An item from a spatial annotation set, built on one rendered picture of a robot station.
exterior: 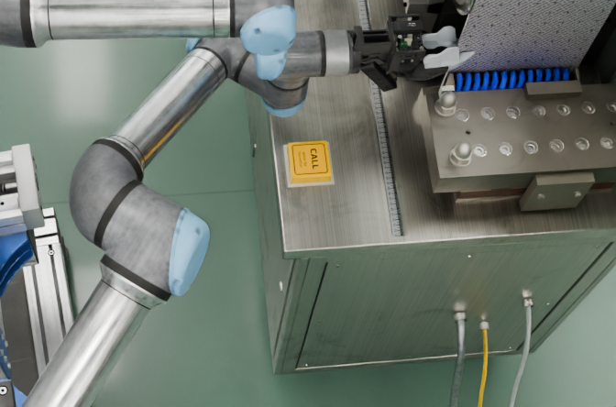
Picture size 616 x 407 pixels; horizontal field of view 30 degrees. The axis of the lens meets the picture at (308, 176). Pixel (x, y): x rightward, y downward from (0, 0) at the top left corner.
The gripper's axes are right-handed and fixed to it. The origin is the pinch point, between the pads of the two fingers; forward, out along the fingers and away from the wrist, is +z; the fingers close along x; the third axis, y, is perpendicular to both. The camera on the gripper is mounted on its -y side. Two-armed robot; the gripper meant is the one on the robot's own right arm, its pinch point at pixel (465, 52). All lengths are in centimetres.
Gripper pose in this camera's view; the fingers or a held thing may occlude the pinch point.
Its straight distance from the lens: 194.0
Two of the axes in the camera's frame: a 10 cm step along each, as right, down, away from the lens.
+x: -1.1, -9.0, 4.1
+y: 0.9, -4.2, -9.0
